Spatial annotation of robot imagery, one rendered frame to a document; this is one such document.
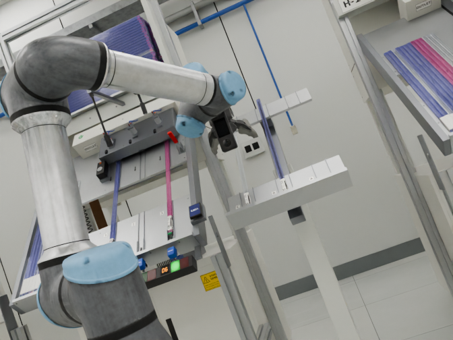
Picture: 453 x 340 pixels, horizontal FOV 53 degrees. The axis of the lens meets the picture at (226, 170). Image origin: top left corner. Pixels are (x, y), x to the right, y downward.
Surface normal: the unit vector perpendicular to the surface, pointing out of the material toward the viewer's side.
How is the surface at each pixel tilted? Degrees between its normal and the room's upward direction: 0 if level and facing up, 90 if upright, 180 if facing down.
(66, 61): 109
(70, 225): 89
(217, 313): 90
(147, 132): 45
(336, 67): 90
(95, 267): 87
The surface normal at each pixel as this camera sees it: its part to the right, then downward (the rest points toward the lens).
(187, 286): -0.18, -0.01
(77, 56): 0.34, -0.05
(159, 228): -0.38, -0.67
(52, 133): 0.59, -0.29
